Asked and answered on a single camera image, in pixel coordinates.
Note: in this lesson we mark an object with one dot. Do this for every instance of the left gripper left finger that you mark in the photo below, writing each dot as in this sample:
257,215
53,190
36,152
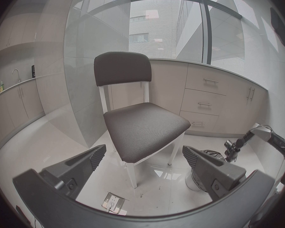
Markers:
80,165

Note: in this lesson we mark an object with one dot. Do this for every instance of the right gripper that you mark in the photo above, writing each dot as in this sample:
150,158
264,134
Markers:
233,154

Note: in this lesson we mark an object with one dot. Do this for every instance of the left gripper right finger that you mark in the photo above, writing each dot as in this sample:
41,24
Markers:
216,174

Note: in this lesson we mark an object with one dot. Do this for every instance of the black plastic bag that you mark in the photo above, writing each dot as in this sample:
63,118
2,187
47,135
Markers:
213,154

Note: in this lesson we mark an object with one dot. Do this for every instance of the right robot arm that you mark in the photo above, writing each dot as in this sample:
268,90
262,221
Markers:
261,133

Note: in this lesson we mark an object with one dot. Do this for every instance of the white trash bin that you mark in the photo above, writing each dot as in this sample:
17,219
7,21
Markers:
192,185

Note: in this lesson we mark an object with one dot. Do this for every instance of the beige cabinet with drawers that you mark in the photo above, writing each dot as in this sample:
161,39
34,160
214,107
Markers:
204,96

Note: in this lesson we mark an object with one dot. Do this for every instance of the grey padded white chair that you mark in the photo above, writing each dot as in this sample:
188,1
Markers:
142,127

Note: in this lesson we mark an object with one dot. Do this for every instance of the beige kitchen counter cabinet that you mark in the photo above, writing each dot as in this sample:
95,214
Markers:
16,108

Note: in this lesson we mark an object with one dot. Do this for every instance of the silver faucet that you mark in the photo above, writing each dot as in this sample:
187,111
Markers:
18,77

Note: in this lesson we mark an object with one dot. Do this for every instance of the window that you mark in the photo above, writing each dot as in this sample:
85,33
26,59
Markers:
156,20

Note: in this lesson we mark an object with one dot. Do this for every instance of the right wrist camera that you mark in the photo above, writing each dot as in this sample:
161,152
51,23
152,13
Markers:
228,144

